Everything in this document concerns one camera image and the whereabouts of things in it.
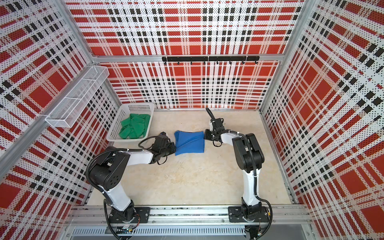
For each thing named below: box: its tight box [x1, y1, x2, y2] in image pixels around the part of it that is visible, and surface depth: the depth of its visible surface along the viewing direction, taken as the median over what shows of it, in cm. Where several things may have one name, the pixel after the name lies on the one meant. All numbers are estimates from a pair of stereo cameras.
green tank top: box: [118, 113, 151, 139], surface depth 107 cm
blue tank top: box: [174, 130, 205, 156], surface depth 101 cm
